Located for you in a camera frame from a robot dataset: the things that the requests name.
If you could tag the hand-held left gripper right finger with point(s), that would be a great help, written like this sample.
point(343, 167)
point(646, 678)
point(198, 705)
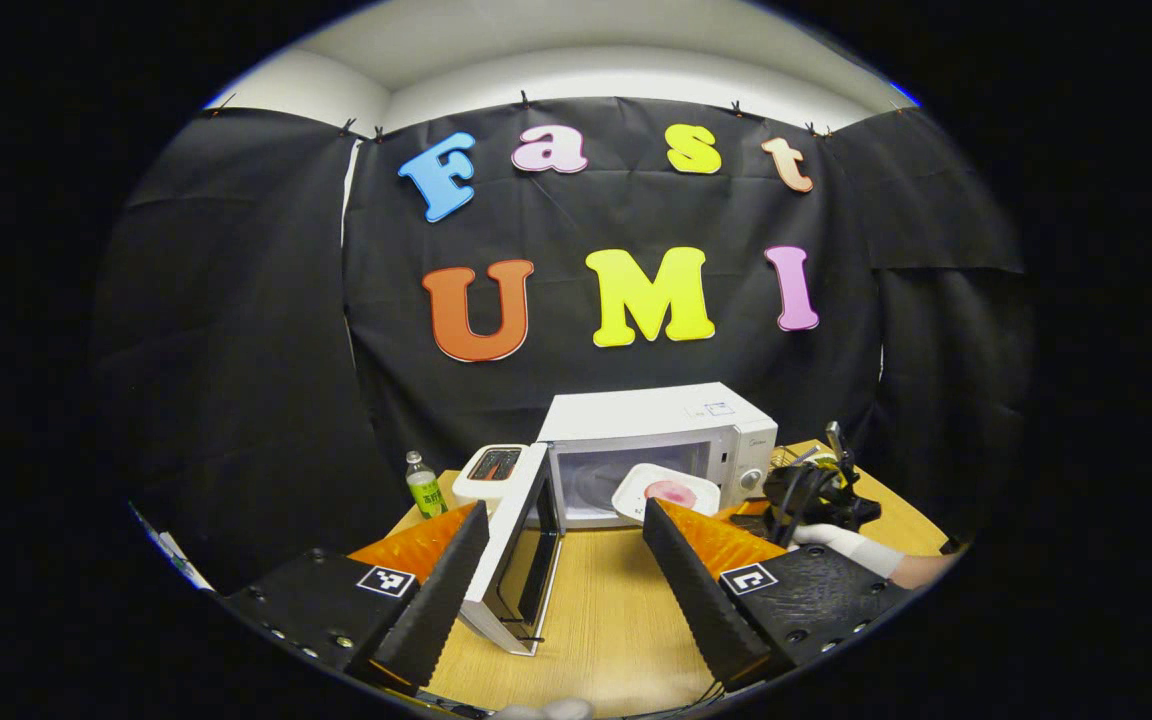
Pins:
point(701, 600)

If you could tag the white square plate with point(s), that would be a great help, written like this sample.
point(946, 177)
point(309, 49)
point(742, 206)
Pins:
point(633, 495)

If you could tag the green label drink bottle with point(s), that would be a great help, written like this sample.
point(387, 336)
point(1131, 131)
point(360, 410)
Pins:
point(426, 492)

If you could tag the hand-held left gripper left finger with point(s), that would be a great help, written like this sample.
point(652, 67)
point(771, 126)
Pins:
point(441, 600)

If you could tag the black backdrop cloth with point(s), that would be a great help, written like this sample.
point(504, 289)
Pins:
point(236, 350)

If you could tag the white microwave oven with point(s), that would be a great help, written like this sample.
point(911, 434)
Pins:
point(636, 415)

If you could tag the pink round food slice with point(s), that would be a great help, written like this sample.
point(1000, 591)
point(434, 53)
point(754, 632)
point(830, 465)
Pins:
point(671, 492)

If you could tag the white toaster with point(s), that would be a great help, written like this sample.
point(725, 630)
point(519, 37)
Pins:
point(476, 488)

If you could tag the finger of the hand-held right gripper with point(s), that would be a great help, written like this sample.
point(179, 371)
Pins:
point(744, 511)

